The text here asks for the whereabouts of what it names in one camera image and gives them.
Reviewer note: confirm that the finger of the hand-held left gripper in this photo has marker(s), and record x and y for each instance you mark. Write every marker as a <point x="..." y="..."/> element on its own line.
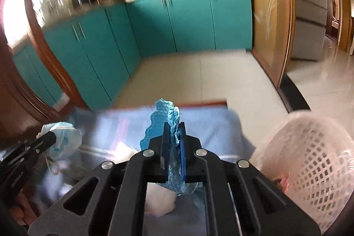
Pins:
<point x="45" y="139"/>

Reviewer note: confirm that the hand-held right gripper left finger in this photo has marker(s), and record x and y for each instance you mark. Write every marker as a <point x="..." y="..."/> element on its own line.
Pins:
<point x="166" y="153"/>

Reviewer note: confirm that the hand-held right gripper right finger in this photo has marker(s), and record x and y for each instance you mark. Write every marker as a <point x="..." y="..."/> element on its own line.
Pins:
<point x="182" y="153"/>

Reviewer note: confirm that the white blue face mask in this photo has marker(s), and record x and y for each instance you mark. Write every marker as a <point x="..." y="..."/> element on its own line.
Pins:
<point x="66" y="136"/>

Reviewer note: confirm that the light blue embossed wipe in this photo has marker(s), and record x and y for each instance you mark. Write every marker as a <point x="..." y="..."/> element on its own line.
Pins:
<point x="160" y="120"/>

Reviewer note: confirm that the white plastic lattice basket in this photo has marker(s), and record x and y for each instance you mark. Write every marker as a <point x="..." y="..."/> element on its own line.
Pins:
<point x="318" y="158"/>

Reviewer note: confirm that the blue striped cloth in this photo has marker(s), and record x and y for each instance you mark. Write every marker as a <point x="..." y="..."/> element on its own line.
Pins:
<point x="210" y="125"/>

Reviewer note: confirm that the teal kitchen cabinets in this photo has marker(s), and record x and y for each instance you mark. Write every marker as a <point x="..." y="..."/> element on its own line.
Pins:
<point x="190" y="20"/>

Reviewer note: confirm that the white dish rack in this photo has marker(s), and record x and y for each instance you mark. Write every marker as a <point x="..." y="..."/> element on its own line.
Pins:
<point x="47" y="3"/>

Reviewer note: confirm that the grey refrigerator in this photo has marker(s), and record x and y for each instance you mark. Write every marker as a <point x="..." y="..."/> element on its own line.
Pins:
<point x="307" y="17"/>

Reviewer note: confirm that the glass door with wooden frame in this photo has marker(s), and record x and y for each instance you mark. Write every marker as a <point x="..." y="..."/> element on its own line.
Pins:
<point x="265" y="26"/>

